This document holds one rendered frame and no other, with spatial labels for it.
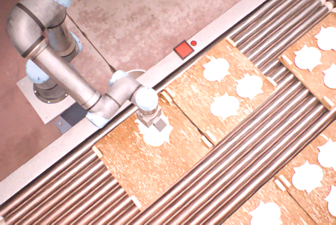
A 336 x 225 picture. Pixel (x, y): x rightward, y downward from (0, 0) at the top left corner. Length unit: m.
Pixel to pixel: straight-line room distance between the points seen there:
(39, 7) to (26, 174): 0.78
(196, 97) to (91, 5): 1.63
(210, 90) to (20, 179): 0.93
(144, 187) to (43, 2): 0.83
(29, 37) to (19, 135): 1.61
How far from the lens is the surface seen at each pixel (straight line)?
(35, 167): 1.61
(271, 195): 1.55
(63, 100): 1.68
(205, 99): 1.57
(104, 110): 1.19
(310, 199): 1.61
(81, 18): 2.91
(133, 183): 1.49
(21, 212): 1.61
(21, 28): 1.14
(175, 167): 1.49
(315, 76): 1.75
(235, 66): 1.65
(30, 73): 1.52
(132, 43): 2.73
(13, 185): 1.64
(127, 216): 1.51
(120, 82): 1.22
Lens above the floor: 2.42
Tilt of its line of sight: 72 degrees down
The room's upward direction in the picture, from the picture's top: 2 degrees clockwise
